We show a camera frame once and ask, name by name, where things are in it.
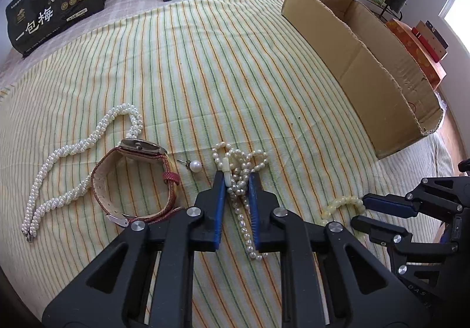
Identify cream bead bracelet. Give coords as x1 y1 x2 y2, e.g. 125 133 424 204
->
320 196 368 237

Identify red strap wristwatch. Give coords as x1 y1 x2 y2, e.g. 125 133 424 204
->
90 138 182 229

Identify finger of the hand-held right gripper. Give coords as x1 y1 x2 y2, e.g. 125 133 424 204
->
350 216 459 256
362 177 464 218

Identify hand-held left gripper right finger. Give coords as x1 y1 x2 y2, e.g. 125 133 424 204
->
248 172 430 328

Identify cardboard box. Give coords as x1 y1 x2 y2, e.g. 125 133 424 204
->
281 0 444 160

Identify orange cloth covered table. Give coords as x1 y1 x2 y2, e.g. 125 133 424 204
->
385 18 447 91

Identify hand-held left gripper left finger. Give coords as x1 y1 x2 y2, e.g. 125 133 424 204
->
41 170 226 328

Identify white pearl earring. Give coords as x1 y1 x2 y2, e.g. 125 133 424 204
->
177 159 202 173

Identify black printed bag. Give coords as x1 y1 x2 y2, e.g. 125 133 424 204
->
5 0 108 58

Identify window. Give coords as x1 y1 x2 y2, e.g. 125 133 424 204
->
439 0 470 57

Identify twisted white pearl necklace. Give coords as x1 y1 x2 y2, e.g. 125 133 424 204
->
21 103 144 243

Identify single strand pearl necklace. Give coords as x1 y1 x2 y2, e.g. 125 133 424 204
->
212 142 269 262

